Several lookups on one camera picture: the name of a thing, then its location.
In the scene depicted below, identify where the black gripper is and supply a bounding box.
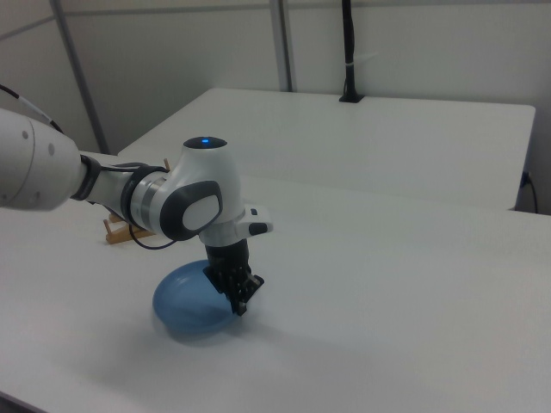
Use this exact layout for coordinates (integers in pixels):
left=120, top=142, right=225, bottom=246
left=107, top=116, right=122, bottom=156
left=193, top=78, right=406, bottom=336
left=201, top=239, right=265, bottom=317

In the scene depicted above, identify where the blue round plate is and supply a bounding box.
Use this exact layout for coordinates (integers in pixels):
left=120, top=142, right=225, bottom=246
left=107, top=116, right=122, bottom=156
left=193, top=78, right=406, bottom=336
left=150, top=257, right=249, bottom=343

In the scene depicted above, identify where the wooden plate rack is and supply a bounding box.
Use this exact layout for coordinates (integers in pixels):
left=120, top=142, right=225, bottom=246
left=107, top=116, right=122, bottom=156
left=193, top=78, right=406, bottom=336
left=102, top=156, right=171, bottom=247

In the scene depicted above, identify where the white zip tie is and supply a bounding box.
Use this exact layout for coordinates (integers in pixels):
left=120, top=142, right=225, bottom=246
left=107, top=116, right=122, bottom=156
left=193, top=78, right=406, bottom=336
left=345, top=52, right=379, bottom=71

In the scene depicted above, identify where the black pole stand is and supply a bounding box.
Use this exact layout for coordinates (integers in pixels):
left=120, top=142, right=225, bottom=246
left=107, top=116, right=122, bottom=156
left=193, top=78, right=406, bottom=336
left=337, top=0, right=367, bottom=105

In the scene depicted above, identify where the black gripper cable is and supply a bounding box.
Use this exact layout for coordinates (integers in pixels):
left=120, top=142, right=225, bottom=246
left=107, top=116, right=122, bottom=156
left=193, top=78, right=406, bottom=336
left=101, top=162, right=180, bottom=251

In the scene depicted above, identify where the grey partition post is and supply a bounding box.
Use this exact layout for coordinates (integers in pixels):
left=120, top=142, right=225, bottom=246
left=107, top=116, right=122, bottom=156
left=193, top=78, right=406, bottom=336
left=48, top=0, right=109, bottom=155
left=269, top=0, right=299, bottom=93

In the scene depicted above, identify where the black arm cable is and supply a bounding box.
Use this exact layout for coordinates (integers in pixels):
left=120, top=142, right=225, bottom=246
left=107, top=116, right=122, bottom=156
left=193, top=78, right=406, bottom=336
left=0, top=83, right=66, bottom=134

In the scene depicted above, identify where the black power cable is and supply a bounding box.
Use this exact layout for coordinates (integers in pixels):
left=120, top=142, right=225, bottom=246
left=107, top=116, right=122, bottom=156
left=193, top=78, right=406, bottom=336
left=520, top=170, right=540, bottom=213

